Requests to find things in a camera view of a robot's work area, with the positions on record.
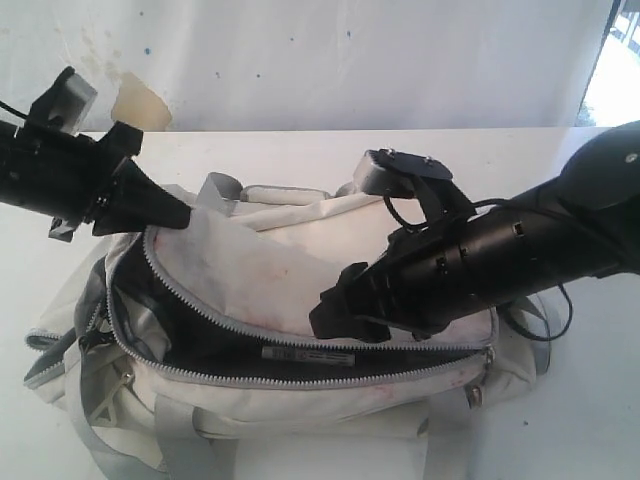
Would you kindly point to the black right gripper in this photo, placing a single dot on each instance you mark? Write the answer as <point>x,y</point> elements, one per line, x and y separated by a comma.
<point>420,284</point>

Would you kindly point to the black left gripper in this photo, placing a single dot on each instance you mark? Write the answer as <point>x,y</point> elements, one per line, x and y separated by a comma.
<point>116,196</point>

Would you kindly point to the white fabric bag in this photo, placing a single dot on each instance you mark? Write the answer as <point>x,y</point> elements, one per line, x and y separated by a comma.
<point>153,346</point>

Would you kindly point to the white marker black cap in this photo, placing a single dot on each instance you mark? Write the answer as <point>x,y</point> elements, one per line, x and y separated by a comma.
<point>308,356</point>

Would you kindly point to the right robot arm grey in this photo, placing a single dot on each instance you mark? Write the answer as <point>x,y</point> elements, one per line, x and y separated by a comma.
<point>582,223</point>

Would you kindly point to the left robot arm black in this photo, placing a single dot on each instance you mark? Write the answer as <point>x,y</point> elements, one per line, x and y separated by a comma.
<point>77,179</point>

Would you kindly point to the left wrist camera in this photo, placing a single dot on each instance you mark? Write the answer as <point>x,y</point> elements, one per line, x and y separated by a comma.
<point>65,104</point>

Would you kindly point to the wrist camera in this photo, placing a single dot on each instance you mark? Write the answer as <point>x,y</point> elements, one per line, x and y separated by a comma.
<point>65,104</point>
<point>388,172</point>

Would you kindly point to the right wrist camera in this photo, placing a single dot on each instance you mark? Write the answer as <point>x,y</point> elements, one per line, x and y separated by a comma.
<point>388,172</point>

